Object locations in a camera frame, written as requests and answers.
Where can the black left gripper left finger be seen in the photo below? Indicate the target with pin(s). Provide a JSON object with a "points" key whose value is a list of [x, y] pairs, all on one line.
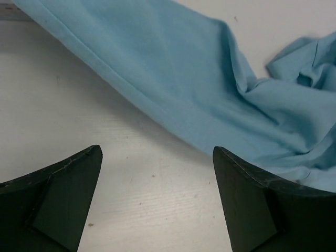
{"points": [[46, 210]]}

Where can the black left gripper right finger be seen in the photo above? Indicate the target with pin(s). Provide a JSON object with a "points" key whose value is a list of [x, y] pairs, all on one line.
{"points": [[265, 212]]}

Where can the light blue trousers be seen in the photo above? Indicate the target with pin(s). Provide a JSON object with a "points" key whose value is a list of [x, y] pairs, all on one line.
{"points": [[186, 72]]}

